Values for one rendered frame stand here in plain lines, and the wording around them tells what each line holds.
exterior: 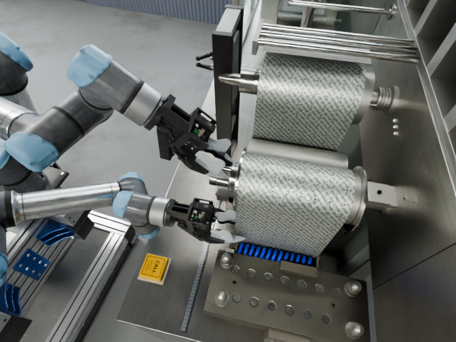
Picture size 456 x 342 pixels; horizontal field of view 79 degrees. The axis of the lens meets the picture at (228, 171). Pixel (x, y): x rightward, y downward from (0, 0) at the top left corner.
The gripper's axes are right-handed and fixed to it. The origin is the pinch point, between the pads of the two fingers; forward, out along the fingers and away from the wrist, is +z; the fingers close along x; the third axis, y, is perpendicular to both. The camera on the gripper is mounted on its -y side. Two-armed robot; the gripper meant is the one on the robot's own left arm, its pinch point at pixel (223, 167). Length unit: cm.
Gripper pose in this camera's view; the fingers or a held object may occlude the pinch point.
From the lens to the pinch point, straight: 64.1
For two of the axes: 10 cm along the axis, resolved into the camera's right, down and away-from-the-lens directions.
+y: 6.3, -3.4, -7.0
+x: 2.2, -7.9, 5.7
